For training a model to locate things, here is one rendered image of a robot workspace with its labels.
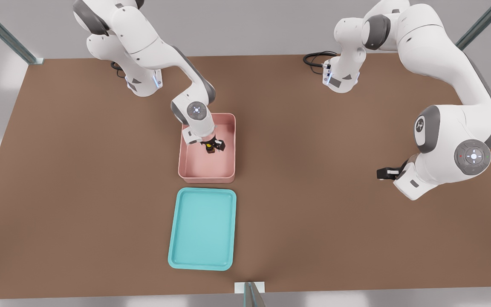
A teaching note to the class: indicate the pale blue-green tray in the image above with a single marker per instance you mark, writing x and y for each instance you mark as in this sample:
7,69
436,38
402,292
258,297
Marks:
202,228

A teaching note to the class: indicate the pink rectangular box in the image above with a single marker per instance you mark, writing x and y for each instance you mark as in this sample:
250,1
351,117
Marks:
207,166

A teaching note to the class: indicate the small yellow black button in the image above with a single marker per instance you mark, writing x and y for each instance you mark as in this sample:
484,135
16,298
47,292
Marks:
209,149

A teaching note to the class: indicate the silver frame post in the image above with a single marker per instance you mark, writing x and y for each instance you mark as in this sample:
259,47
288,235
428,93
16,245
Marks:
482,23
250,294
7,32

